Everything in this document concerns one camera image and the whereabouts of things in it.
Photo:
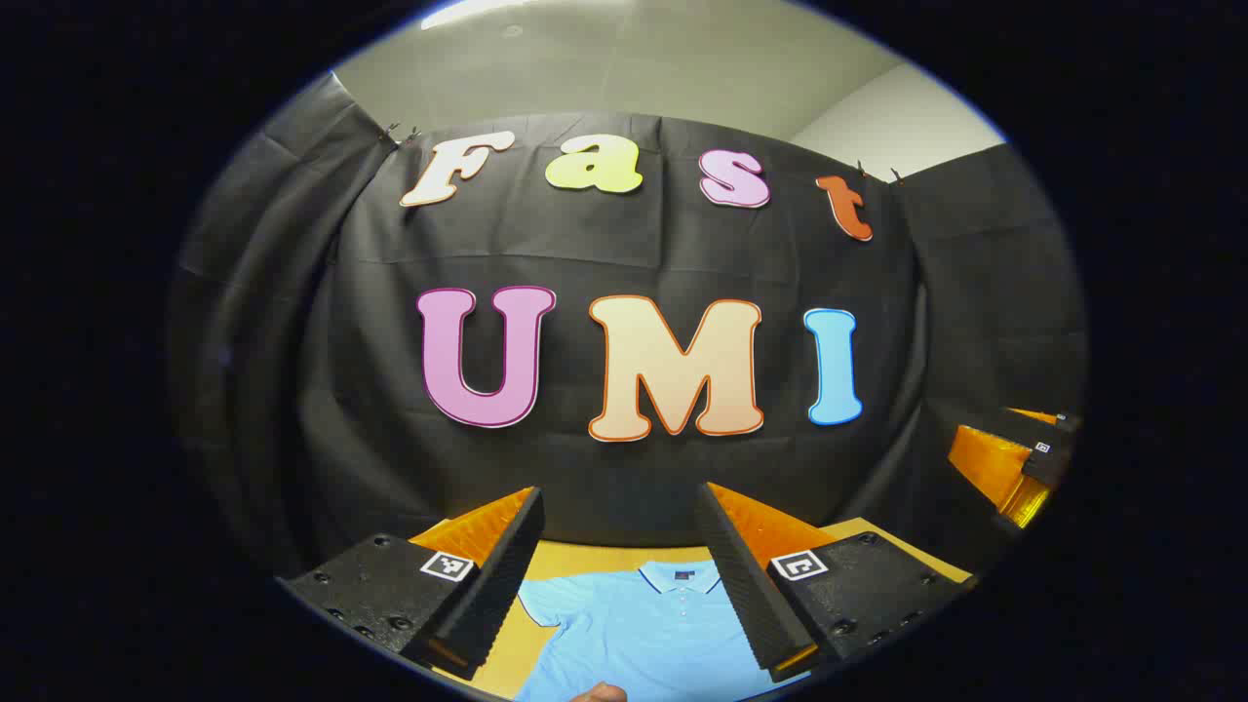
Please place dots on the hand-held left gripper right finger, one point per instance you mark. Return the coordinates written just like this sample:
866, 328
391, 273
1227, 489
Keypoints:
746, 585

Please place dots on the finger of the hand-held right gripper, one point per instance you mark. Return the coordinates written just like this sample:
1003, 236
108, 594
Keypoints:
1048, 466
1066, 423

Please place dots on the light blue polo T-shirt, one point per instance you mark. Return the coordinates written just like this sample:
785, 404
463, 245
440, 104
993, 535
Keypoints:
643, 634

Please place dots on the black backdrop cloth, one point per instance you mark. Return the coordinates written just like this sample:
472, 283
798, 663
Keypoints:
624, 468

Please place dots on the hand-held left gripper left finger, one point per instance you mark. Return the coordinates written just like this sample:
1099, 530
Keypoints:
497, 585

